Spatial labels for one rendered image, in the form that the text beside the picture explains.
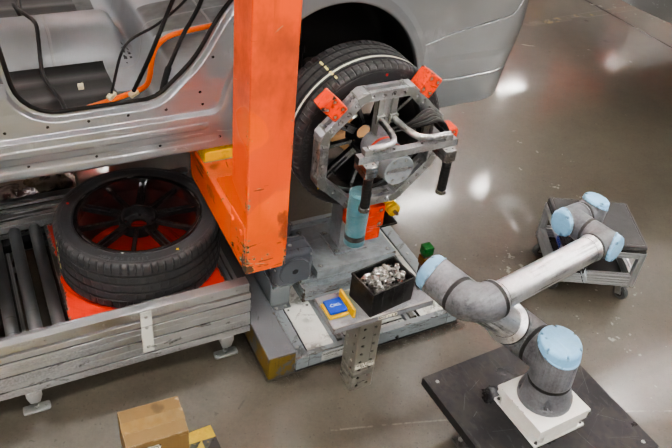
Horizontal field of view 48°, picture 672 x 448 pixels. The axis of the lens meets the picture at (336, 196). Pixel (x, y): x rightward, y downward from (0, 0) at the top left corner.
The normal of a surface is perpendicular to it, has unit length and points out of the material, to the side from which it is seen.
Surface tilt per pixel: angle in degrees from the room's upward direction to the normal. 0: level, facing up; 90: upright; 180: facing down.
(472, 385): 0
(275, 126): 90
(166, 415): 0
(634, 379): 0
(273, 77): 90
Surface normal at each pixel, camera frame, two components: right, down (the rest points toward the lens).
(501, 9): 0.45, 0.57
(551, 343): 0.11, -0.77
